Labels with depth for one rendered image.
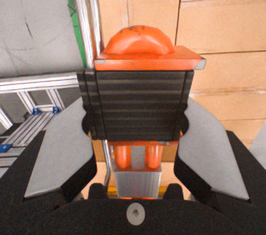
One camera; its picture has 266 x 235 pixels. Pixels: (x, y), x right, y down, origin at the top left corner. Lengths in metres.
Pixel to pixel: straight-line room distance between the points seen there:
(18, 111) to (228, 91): 1.63
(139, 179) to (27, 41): 1.40
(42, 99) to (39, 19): 0.62
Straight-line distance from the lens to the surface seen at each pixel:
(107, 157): 0.16
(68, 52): 1.33
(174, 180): 0.53
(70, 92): 1.22
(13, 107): 1.60
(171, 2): 0.66
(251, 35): 0.81
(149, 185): 0.22
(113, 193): 0.56
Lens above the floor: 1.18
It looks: 58 degrees down
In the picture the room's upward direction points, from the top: 179 degrees counter-clockwise
